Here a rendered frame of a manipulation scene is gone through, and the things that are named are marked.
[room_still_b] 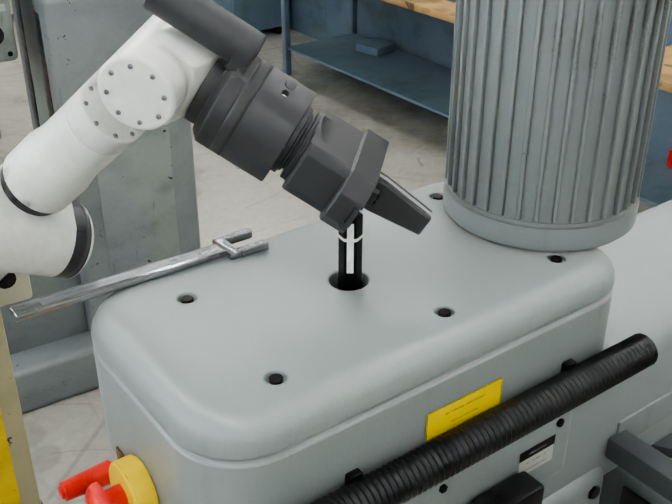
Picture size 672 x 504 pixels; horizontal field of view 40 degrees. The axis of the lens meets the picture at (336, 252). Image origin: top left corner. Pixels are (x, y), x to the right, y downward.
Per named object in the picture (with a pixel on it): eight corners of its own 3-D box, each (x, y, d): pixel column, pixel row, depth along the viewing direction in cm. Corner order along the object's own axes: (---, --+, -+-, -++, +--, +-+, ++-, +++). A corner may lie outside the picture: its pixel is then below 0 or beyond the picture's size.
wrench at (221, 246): (20, 329, 78) (19, 320, 77) (6, 308, 81) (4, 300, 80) (268, 249, 90) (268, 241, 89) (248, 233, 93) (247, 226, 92)
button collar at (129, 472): (142, 542, 78) (134, 489, 75) (112, 501, 82) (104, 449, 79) (163, 532, 79) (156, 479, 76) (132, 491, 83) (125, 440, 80)
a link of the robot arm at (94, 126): (203, 85, 74) (109, 168, 81) (239, 38, 81) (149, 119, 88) (143, 24, 72) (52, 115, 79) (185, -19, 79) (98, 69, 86)
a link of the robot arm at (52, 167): (140, 104, 88) (36, 200, 99) (44, 78, 80) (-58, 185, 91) (163, 201, 84) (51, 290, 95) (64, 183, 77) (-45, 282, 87)
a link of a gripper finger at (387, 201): (415, 236, 81) (356, 199, 80) (436, 210, 80) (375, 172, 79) (414, 245, 80) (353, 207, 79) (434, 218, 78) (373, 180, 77)
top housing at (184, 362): (223, 610, 72) (209, 452, 64) (88, 432, 90) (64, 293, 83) (614, 390, 96) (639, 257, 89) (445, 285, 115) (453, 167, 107)
